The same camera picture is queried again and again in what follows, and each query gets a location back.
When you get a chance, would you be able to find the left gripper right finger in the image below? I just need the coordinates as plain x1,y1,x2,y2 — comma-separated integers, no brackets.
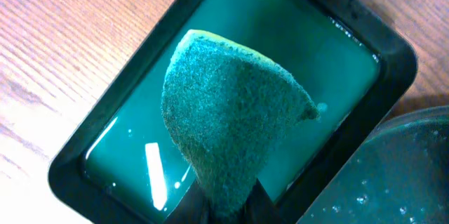
241,180,286,224

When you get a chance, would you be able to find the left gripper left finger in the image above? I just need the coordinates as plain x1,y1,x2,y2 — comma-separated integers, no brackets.
163,180,210,224

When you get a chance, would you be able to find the green scrubbing sponge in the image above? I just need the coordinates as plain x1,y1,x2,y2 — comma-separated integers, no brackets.
161,29,320,220

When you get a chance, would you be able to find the black rectangular water tray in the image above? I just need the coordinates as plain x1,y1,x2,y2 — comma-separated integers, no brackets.
48,0,417,223

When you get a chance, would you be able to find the round black serving tray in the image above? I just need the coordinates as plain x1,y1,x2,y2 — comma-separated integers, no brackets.
299,106,448,224

